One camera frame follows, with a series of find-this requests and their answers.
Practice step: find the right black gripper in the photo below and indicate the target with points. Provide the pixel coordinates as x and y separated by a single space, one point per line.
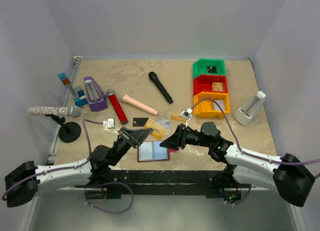
179 138

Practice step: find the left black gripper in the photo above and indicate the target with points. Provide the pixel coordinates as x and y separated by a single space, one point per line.
134 138

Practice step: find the grey card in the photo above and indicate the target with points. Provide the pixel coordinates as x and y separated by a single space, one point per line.
139 121
219 105

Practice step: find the red leather card holder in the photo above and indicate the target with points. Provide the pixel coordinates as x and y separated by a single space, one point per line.
151 151

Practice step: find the silver VIP card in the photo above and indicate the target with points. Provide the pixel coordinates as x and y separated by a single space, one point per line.
165 123

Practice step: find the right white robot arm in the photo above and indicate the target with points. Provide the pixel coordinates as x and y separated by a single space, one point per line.
285 175

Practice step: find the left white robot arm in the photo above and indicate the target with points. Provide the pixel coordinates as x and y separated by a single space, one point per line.
29 180

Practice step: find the grey card in yellow bin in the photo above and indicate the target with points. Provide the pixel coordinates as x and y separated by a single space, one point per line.
219 105

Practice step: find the tan card in red bin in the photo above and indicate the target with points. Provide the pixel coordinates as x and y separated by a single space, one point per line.
217 87

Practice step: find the black card in green bin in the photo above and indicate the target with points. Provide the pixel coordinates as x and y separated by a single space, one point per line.
211 69

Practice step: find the pink microphone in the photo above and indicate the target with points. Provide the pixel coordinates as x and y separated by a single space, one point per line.
131 101

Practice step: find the yellow storage bin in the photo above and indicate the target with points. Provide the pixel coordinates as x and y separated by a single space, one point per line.
205 108

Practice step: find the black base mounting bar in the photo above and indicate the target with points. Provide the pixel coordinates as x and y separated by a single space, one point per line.
206 183

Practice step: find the red microphone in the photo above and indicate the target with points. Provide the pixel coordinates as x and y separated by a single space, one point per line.
110 93

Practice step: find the purple metronome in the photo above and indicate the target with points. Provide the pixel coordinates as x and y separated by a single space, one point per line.
95 95

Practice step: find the black microphone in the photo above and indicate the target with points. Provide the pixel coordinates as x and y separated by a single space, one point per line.
154 78

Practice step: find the red storage bin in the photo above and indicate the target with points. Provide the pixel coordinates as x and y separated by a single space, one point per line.
203 83

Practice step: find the black microphone stand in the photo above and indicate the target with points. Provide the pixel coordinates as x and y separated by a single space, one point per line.
68 131

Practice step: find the blue toy brick tower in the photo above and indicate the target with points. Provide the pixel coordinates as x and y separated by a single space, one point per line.
77 92

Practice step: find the glitter silver microphone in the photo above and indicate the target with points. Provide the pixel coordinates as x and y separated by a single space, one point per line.
73 111

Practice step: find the green storage bin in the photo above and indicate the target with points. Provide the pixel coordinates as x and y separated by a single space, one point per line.
200 67

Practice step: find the white metronome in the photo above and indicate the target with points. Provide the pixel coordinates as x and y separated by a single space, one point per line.
247 112

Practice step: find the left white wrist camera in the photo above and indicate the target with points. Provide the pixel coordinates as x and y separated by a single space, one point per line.
109 125

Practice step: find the left aluminium frame rail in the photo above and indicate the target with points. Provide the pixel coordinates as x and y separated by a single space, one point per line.
68 99

